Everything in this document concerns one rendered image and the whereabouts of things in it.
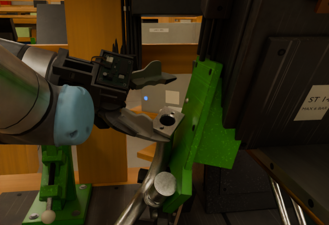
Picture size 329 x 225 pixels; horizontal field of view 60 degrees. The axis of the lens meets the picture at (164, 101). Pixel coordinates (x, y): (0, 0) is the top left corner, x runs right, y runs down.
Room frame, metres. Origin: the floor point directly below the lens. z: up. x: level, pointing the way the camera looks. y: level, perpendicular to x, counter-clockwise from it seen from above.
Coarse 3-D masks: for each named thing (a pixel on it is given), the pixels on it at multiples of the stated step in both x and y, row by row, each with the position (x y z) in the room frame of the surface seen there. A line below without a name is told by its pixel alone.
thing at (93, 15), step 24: (72, 0) 0.74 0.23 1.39; (96, 0) 0.75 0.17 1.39; (120, 0) 0.76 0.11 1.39; (72, 24) 0.74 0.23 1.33; (96, 24) 0.75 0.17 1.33; (120, 24) 0.76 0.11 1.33; (72, 48) 0.74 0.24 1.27; (96, 48) 0.75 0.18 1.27; (96, 144) 0.75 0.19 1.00; (120, 144) 0.76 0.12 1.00; (96, 168) 0.75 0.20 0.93; (120, 168) 0.76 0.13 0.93
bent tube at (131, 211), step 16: (160, 112) 0.46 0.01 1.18; (176, 112) 0.47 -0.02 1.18; (160, 128) 0.44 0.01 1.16; (176, 128) 0.44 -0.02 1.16; (160, 144) 0.46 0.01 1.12; (160, 160) 0.48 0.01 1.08; (144, 192) 0.46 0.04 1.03; (128, 208) 0.43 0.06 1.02; (144, 208) 0.44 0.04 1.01; (128, 224) 0.41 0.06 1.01
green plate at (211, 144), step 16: (208, 64) 0.44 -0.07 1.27; (192, 80) 0.50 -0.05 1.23; (208, 80) 0.41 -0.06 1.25; (192, 96) 0.47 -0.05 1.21; (208, 96) 0.40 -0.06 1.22; (192, 112) 0.44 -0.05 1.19; (208, 112) 0.40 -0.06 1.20; (192, 128) 0.41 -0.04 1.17; (208, 128) 0.41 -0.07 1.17; (224, 128) 0.42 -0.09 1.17; (176, 144) 0.48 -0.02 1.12; (192, 144) 0.40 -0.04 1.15; (208, 144) 0.41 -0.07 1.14; (224, 144) 0.42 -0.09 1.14; (176, 160) 0.45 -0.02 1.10; (192, 160) 0.40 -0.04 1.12; (208, 160) 0.42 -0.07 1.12; (224, 160) 0.42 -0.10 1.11
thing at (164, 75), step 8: (152, 64) 0.49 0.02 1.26; (160, 64) 0.50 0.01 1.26; (136, 72) 0.49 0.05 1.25; (144, 72) 0.50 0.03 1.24; (152, 72) 0.51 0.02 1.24; (160, 72) 0.52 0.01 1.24; (136, 80) 0.50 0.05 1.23; (144, 80) 0.51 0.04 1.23; (152, 80) 0.51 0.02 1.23; (160, 80) 0.52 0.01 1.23; (168, 80) 0.52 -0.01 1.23; (136, 88) 0.50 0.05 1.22
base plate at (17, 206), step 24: (24, 192) 0.67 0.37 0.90; (96, 192) 0.67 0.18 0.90; (120, 192) 0.67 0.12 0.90; (0, 216) 0.57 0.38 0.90; (24, 216) 0.57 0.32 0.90; (96, 216) 0.57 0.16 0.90; (144, 216) 0.57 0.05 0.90; (192, 216) 0.57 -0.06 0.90; (216, 216) 0.57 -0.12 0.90; (240, 216) 0.57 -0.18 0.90; (264, 216) 0.57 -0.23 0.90; (288, 216) 0.57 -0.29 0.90
